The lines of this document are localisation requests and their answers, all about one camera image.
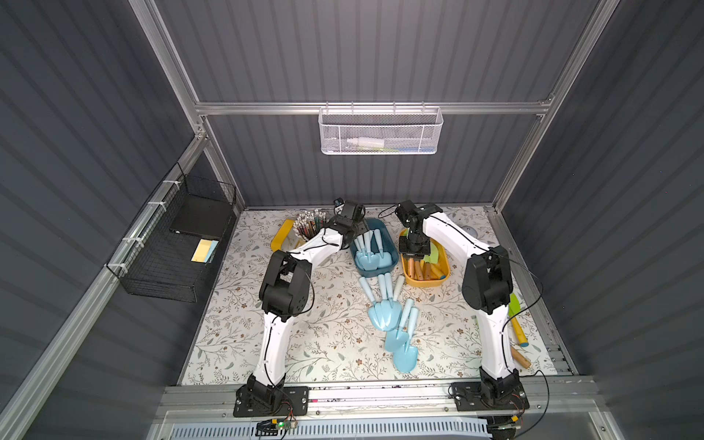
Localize green shovel wooden handle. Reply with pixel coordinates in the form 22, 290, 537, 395
423, 242, 439, 264

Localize blue shovel cluster back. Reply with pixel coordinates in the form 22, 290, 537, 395
378, 272, 403, 331

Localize blue shovel cluster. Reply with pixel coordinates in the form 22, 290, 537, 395
359, 277, 385, 331
378, 272, 403, 331

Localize blue shovel mid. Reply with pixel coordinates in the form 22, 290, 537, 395
384, 299, 414, 352

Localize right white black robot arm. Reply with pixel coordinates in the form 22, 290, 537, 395
394, 200, 520, 388

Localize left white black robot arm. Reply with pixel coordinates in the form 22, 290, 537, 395
246, 198, 366, 405

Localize yellow storage box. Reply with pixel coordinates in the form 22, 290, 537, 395
400, 239, 451, 288

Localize teal storage box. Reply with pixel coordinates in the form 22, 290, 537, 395
349, 218, 399, 278

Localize colored pencils bunch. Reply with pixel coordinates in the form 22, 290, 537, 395
293, 208, 327, 241

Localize blue shovel cluster middle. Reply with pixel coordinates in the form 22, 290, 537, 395
359, 277, 385, 331

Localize white bottle in basket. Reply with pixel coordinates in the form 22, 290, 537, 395
346, 137, 385, 150

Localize black notebook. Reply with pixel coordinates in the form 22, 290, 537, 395
170, 194, 234, 240

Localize yellow sticky notes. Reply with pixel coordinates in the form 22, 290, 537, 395
191, 239, 219, 264

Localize white perforated front panel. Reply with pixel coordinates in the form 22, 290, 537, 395
166, 416, 492, 439

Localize white wire wall basket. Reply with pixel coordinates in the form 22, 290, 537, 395
318, 106, 444, 156

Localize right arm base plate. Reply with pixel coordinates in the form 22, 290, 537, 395
448, 381, 531, 413

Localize black wire side basket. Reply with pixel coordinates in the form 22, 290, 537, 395
106, 168, 237, 303

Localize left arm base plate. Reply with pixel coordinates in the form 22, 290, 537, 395
232, 385, 310, 418

